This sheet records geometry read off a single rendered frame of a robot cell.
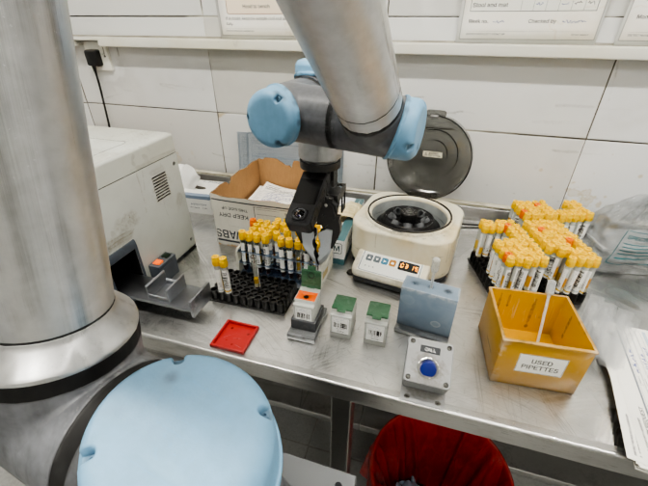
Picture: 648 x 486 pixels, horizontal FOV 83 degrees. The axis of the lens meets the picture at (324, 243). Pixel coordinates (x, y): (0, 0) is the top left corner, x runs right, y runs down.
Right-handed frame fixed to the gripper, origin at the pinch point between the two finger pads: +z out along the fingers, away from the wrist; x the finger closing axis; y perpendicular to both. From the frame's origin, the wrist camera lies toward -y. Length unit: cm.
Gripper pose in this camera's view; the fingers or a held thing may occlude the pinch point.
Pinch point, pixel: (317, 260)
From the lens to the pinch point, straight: 71.9
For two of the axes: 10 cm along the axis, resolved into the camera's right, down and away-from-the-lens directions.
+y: 3.0, -5.0, 8.1
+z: 0.0, 8.5, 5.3
